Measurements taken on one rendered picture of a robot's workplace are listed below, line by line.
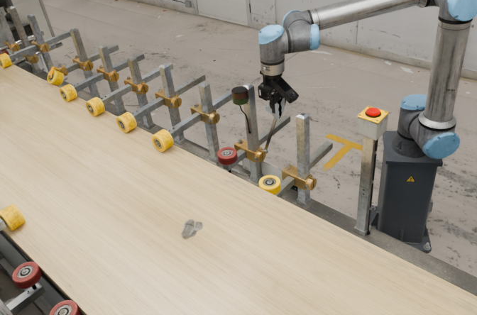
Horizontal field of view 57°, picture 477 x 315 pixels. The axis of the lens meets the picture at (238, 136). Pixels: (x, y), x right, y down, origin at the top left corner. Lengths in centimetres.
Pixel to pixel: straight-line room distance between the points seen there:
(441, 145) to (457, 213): 95
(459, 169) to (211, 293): 224
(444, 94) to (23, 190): 170
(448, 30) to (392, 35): 262
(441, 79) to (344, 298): 98
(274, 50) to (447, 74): 70
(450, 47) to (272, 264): 104
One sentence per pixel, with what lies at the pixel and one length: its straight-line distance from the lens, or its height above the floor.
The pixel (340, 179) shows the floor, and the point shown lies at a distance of 301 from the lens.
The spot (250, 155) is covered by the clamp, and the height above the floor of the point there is 85.
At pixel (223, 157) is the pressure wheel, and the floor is 91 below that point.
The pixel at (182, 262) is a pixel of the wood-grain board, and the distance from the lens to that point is 142.
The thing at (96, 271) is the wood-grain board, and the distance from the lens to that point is 149.
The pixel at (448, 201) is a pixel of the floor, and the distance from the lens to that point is 298.
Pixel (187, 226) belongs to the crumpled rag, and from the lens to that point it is 150.
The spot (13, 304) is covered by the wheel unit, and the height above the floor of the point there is 82.
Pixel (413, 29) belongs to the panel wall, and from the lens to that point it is 432.
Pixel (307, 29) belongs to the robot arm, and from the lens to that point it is 162.
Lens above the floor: 198
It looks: 35 degrees down
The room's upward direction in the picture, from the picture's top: 7 degrees counter-clockwise
